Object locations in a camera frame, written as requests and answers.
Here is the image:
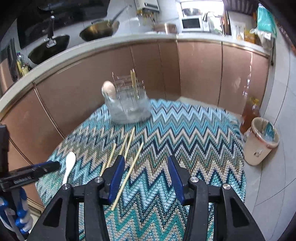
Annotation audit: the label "blue white gloved left hand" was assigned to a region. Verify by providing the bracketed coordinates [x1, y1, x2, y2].
[1, 187, 33, 240]

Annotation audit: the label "white gas water heater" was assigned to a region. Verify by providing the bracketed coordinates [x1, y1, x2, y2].
[134, 0, 159, 13]

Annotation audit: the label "bamboo chopstick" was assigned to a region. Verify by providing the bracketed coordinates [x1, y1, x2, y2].
[130, 69, 137, 89]
[119, 134, 128, 155]
[99, 143, 117, 176]
[111, 142, 144, 211]
[124, 127, 135, 159]

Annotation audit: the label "clear glass utensil jar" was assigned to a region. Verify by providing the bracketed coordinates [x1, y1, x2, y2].
[102, 89, 151, 125]

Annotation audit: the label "wire divider rack in jar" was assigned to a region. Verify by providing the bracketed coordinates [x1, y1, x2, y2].
[112, 72, 145, 108]

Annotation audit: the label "zigzag woven table mat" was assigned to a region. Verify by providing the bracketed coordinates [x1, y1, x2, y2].
[36, 99, 246, 240]

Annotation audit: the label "amber oil bottle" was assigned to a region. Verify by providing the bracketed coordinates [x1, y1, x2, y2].
[240, 96, 260, 134]

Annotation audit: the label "copper rice cooker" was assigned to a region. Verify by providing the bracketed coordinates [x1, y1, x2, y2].
[152, 23, 178, 34]

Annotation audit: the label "black range hood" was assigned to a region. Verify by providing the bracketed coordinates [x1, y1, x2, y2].
[16, 0, 110, 49]

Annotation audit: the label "beige trash bin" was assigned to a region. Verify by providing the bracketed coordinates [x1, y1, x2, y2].
[243, 117, 280, 166]

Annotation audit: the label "white ceramic spoon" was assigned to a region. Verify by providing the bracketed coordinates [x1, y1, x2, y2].
[62, 152, 76, 185]

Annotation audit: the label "teal plastic bag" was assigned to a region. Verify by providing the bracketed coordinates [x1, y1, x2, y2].
[257, 4, 277, 38]

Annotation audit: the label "brown kitchen cabinet fronts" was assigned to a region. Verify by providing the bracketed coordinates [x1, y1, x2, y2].
[1, 41, 269, 164]

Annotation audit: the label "white microwave oven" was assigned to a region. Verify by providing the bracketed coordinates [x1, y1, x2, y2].
[181, 16, 204, 32]

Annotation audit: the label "black wok with handle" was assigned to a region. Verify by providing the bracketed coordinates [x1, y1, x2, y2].
[28, 16, 70, 65]

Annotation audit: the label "condiment bottles on counter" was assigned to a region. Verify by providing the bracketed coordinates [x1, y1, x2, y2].
[16, 52, 32, 76]

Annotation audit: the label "white speckled countertop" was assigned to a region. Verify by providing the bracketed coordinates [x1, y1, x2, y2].
[0, 32, 271, 114]

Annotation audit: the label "brass wok with steel handle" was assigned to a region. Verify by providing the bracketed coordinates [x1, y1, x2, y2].
[79, 5, 130, 42]

